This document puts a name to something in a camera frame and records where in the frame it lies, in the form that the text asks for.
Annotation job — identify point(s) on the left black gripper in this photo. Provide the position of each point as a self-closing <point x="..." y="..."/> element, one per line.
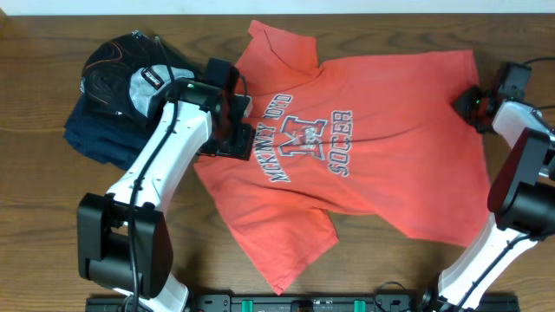
<point x="243" y="150"/>

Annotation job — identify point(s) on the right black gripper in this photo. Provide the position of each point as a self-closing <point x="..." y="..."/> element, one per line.
<point x="462" y="105"/>

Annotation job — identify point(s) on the red soccer t-shirt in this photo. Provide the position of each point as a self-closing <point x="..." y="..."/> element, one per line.
<point x="357" y="135"/>

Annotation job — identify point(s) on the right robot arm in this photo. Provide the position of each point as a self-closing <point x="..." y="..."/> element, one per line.
<point x="520" y="200"/>

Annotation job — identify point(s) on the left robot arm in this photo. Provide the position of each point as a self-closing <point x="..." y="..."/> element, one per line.
<point x="123" y="240"/>

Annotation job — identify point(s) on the black patterned folded garment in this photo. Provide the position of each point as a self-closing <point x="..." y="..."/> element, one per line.
<point x="138" y="53"/>

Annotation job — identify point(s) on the navy blue folded garment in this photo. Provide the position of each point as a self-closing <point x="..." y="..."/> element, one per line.
<point x="99" y="138"/>

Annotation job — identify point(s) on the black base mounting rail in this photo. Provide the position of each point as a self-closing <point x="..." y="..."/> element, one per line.
<point x="226" y="303"/>

